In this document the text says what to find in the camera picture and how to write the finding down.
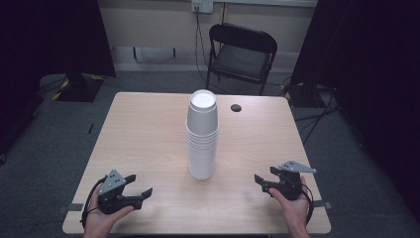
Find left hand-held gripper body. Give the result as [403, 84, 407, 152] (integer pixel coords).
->
[97, 169, 144, 215]

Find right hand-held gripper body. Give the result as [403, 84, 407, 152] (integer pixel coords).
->
[273, 160, 317, 201]

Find stack of white paper cups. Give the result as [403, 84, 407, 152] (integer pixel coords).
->
[185, 120, 220, 181]

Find person's right hand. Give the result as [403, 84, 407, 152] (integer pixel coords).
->
[268, 176, 312, 233]

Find person's left hand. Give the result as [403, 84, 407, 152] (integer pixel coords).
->
[82, 185, 135, 233]

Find grey tape strip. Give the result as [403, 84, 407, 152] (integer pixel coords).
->
[57, 202, 85, 214]
[311, 199, 333, 210]

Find black stand base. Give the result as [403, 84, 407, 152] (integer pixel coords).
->
[282, 81, 333, 109]
[52, 72, 106, 103]

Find black folding chair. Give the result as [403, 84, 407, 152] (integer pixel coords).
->
[205, 22, 278, 97]

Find dark curtain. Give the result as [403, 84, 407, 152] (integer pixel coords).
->
[289, 0, 420, 224]
[0, 0, 117, 157]

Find left hand-held gripper cable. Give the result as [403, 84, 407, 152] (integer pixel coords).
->
[80, 176, 109, 229]

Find hand-held gripper cable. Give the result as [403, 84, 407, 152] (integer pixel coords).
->
[80, 176, 109, 229]
[300, 182, 315, 226]

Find right hand-held gripper cable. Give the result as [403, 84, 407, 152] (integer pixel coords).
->
[300, 182, 315, 226]

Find black floor cables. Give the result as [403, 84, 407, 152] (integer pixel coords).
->
[292, 88, 341, 146]

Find grey wall bracket plate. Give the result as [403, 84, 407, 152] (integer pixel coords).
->
[133, 46, 177, 64]

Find black wall cable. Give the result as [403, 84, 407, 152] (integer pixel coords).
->
[193, 9, 212, 85]

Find white wall socket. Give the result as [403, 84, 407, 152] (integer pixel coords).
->
[191, 0, 215, 15]

